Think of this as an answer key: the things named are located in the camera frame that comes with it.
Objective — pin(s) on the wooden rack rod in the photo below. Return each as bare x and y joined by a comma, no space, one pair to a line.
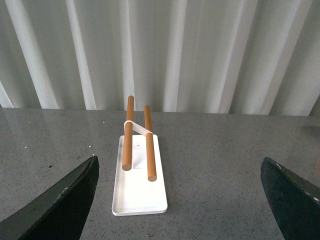
150,152
128,135

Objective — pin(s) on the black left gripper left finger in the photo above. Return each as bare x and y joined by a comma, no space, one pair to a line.
59,213

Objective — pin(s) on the white towel rack stand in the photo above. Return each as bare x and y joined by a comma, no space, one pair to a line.
133,193

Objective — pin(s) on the white pleated curtain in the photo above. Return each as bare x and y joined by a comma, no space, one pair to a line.
256,57

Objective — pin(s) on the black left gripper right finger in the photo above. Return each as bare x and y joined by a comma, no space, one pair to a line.
294,201

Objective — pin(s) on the left wooden rack rod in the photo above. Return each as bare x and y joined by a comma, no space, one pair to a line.
128,135

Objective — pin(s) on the right wooden rack rod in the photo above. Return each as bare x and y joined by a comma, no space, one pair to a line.
150,152

